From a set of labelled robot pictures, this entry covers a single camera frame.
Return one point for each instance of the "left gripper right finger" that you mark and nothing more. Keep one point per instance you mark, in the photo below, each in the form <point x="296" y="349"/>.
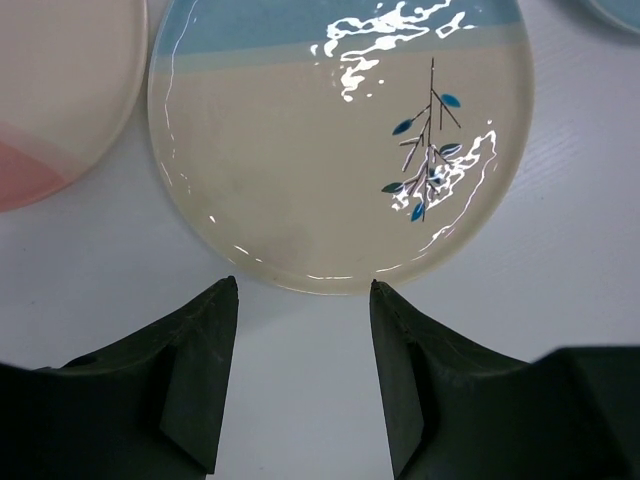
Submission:
<point x="413" y="353"/>

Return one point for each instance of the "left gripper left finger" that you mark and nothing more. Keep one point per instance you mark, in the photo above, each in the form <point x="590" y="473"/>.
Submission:
<point x="153" y="402"/>

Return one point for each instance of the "blue cream plate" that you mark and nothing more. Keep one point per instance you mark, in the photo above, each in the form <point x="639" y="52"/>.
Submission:
<point x="321" y="145"/>
<point x="622" y="14"/>

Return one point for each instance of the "pink cream plate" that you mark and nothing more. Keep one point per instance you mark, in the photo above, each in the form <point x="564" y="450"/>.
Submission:
<point x="71" y="72"/>

